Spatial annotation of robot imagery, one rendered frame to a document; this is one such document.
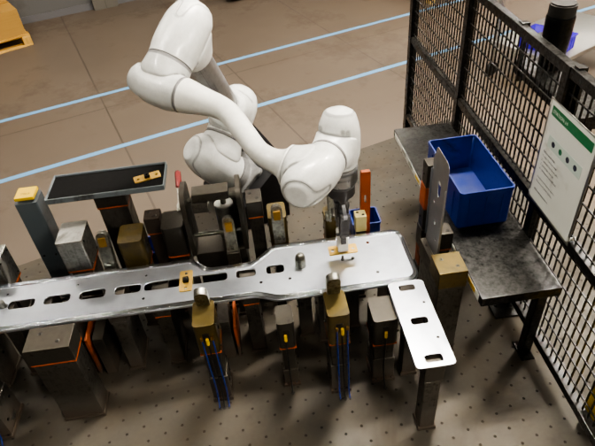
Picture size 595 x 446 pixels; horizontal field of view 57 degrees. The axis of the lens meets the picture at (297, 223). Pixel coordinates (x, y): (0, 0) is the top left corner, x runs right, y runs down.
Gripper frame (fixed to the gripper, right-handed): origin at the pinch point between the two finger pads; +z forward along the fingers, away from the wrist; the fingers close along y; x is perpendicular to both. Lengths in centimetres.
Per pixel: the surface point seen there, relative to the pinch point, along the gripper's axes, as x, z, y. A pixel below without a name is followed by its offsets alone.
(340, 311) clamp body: -4.9, 3.8, 23.3
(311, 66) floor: 36, 107, -363
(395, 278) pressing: 13.2, 8.3, 10.3
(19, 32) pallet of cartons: -262, 91, -503
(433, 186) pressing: 26.6, -12.6, -2.8
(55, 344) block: -79, 5, 20
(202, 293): -39.8, -1.7, 15.5
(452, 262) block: 28.4, 2.3, 13.0
